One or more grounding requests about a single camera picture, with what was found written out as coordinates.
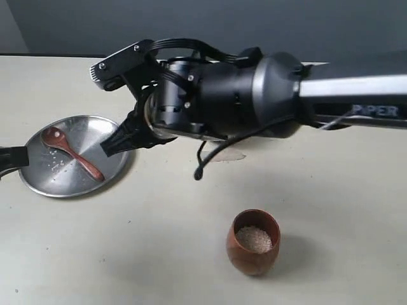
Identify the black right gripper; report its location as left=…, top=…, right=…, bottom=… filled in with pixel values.
left=100, top=58, right=210, bottom=157

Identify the dark red wooden spoon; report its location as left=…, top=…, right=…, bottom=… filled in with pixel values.
left=41, top=126, right=105, bottom=182

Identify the brown wooden cup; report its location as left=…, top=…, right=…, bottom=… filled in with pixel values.
left=226, top=209, right=280, bottom=276

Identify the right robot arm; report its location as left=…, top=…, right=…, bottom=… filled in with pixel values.
left=101, top=49, right=406, bottom=156

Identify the round steel plate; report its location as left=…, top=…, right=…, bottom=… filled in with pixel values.
left=19, top=115, right=133, bottom=198

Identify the clear tape piece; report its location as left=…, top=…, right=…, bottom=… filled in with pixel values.
left=210, top=148, right=246, bottom=162

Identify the black cable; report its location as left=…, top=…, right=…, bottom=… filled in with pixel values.
left=193, top=111, right=357, bottom=181

